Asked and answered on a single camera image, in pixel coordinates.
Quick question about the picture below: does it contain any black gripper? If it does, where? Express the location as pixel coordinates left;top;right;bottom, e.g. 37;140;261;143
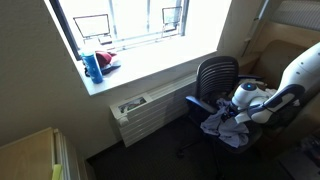
221;103;240;122

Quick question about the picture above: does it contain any light blue shirt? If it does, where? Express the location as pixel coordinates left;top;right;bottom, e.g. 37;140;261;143
199;97;251;149

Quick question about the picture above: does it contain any black mesh office chair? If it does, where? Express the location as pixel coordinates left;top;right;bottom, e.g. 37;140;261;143
176;55;265;178

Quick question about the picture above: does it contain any brown leather armchair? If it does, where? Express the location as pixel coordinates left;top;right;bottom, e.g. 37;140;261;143
229;39;320;149

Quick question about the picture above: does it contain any striped grey mattress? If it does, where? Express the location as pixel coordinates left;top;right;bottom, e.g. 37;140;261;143
269;0;320;33

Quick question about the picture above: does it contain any dark cloth on windowsill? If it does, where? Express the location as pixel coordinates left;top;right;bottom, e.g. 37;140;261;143
83;61;122;78

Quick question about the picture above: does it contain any red cap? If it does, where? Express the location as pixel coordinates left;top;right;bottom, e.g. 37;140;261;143
95;50;115;69

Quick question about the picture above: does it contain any blue water bottle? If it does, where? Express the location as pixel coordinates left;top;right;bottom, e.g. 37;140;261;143
80;46;105;85

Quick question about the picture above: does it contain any yellow sticky note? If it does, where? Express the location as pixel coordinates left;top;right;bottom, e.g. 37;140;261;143
51;163;64;180

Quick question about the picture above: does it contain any light wooden cabinet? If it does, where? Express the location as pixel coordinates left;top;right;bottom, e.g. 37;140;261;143
0;126;88;180

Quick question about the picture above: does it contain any white wall heater unit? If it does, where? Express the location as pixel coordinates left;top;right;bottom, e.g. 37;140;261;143
109;72;198;149

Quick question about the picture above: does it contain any large black wire frame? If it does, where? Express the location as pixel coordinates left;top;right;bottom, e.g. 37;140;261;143
72;13;112;40

